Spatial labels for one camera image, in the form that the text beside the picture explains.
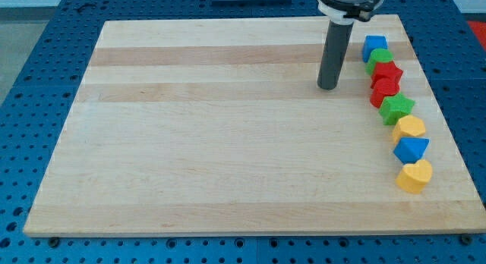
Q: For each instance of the red star block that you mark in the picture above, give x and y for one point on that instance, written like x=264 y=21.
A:
x=386 y=70

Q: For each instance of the blue cube block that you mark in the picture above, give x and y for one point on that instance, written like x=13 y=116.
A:
x=371 y=43

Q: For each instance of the green star block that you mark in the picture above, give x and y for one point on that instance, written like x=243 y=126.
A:
x=395 y=107

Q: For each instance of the wooden board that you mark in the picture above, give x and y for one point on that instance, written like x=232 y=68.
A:
x=216 y=127

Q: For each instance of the green cylinder block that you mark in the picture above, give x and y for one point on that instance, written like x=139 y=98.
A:
x=379 y=55

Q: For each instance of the blue triangle block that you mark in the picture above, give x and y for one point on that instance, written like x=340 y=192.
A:
x=410 y=149

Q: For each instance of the yellow heart block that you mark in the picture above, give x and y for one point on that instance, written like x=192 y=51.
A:
x=414 y=177

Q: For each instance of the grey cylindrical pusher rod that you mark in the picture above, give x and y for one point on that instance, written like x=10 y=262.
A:
x=334 y=52

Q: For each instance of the yellow hexagon block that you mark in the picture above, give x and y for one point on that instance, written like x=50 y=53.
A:
x=408 y=126

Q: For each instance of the red cylinder block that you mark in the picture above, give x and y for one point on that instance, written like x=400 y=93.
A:
x=383 y=88

